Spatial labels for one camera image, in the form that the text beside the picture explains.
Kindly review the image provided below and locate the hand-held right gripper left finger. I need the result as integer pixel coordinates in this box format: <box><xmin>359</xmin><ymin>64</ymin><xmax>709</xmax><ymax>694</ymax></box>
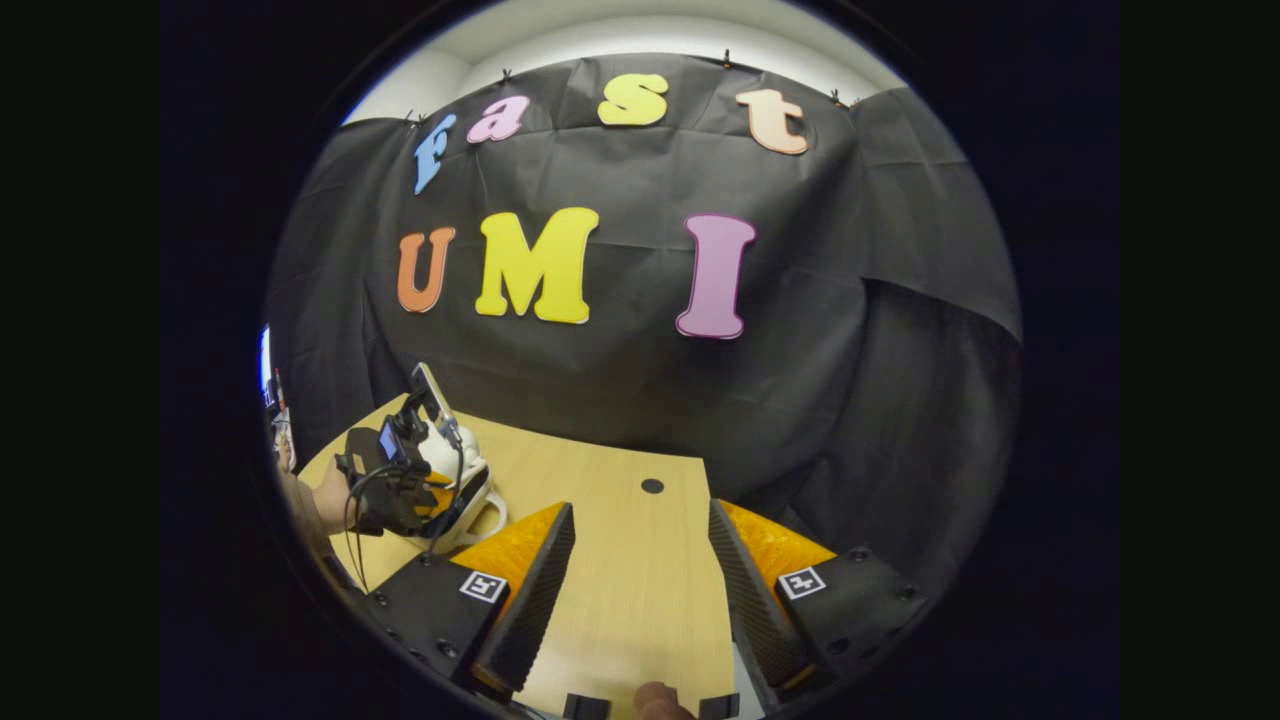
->
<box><xmin>360</xmin><ymin>501</ymin><xmax>577</xmax><ymax>703</ymax></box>

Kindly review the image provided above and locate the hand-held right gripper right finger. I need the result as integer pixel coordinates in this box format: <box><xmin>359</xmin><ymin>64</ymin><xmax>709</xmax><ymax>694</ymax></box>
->
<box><xmin>707</xmin><ymin>498</ymin><xmax>931</xmax><ymax>706</ymax></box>

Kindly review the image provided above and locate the white suitcase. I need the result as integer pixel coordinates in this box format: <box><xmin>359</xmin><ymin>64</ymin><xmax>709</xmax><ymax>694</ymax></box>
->
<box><xmin>415</xmin><ymin>425</ymin><xmax>509</xmax><ymax>557</ymax></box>

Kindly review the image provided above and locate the black backdrop cloth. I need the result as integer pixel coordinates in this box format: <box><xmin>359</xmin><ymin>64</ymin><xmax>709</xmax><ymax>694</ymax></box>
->
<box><xmin>262</xmin><ymin>52</ymin><xmax>1023</xmax><ymax>621</ymax></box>

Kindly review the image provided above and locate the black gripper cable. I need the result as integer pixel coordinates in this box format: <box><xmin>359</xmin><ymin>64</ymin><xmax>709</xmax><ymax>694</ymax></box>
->
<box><xmin>343</xmin><ymin>420</ymin><xmax>467</xmax><ymax>566</ymax></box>

